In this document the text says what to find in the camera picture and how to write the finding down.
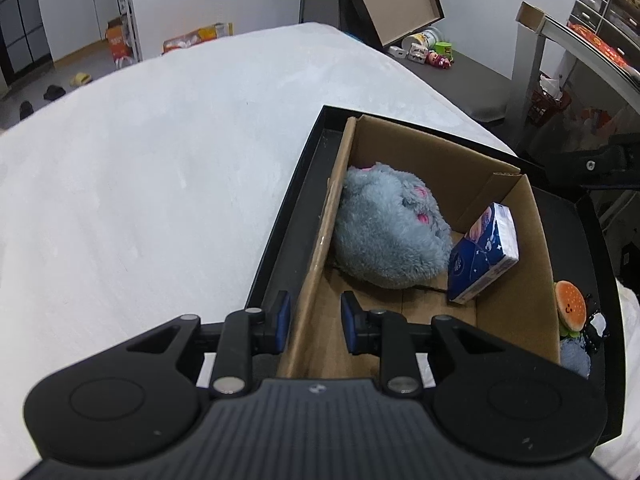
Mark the grey drawer organizer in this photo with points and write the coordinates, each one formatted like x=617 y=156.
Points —
x=616 y=22

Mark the grey plush toy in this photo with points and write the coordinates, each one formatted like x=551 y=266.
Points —
x=388 y=229

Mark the hamburger plush toy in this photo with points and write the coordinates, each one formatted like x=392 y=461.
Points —
x=571 y=306

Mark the blue tissue pack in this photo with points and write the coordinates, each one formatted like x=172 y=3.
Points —
x=485 y=252

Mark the yellow slipper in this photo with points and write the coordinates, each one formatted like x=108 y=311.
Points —
x=80 y=79

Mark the blue denim soft piece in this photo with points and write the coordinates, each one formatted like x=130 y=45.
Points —
x=574 y=356

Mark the brown cardboard box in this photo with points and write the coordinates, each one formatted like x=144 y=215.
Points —
x=519 y=307

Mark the orange cardboard box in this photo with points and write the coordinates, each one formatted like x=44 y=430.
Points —
x=198 y=36

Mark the black plastic tray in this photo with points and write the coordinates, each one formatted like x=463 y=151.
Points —
x=558 y=236

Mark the red doll toy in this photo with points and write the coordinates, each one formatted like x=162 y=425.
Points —
x=438 y=60

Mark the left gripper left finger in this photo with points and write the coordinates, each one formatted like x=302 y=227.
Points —
x=246 y=333

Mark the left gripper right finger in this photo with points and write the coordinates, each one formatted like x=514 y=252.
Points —
x=386 y=335

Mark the red snack package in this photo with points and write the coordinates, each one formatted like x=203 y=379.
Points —
x=609 y=52

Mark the orange paper bag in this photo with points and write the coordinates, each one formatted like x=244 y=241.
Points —
x=116 y=38

